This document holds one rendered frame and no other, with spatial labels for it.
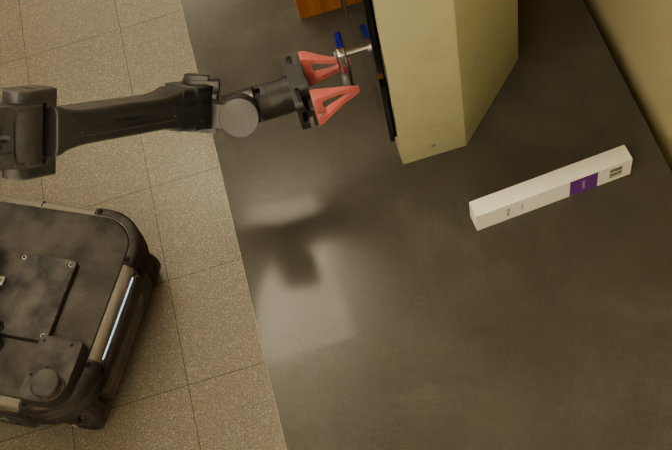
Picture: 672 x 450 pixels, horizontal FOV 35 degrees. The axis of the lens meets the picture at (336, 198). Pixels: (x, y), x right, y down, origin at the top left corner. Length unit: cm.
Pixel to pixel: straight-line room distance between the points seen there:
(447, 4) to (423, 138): 31
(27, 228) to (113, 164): 42
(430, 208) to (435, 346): 24
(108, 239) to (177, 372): 38
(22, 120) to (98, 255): 139
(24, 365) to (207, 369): 45
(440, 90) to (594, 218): 32
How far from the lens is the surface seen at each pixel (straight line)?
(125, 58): 333
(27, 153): 133
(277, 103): 161
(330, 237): 173
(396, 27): 151
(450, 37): 156
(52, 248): 274
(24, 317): 265
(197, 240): 290
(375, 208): 175
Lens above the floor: 244
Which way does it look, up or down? 58 degrees down
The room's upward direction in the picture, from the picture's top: 17 degrees counter-clockwise
